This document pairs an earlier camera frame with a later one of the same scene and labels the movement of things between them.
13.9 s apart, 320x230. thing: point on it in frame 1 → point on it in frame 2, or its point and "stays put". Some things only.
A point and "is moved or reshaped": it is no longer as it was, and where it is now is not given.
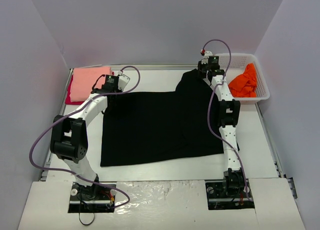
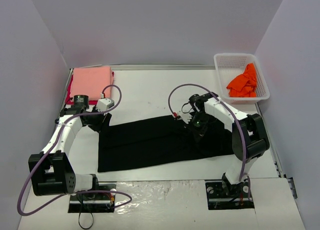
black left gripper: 111,94 → 99,120
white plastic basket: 244,77 stays put
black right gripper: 201,71 → 194,128
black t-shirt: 137,127 is moved or reshaped
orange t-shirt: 244,85 stays put
